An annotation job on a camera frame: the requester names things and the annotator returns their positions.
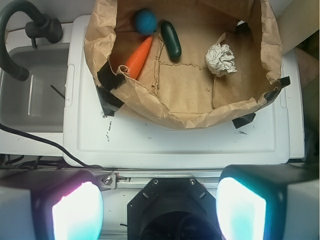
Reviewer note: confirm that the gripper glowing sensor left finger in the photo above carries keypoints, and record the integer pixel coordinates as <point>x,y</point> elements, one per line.
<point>50,205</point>

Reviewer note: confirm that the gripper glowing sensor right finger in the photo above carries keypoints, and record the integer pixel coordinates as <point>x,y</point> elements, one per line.
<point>269,202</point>

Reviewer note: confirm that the white paper ball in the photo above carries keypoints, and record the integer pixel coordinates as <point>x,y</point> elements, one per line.
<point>220,60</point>

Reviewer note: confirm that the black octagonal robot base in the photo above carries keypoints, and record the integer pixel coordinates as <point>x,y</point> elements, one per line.
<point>173,209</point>

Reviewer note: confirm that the white plastic bin lid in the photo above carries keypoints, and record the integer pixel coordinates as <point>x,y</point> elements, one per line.
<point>126,141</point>

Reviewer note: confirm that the black tape bottom right strip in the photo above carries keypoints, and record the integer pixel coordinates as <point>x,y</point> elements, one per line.
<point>243,120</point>

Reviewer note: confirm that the black tape strip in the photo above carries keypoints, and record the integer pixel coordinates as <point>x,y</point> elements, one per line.
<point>271,96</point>
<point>109,81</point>
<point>243,120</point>

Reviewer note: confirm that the grey sink basin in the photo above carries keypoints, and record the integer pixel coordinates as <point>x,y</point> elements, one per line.
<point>36,105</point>

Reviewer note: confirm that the black tape left strip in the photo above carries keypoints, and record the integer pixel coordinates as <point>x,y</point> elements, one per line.
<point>109,81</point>

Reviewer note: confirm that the brown paper bag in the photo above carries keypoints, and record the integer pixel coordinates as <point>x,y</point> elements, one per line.
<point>184,94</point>

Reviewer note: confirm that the orange toy carrot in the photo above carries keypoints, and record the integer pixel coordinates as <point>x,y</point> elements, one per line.
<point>137,59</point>

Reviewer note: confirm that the black curved faucet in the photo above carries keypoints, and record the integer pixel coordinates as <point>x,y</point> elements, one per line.
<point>40,26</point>

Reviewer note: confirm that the dark green toy cucumber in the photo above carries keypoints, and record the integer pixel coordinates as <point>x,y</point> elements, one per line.
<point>171,40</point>

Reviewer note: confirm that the blue ball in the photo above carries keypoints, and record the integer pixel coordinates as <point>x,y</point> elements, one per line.
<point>145,22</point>

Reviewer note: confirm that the aluminium extrusion rail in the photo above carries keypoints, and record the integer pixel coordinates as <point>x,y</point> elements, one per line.
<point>137,179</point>

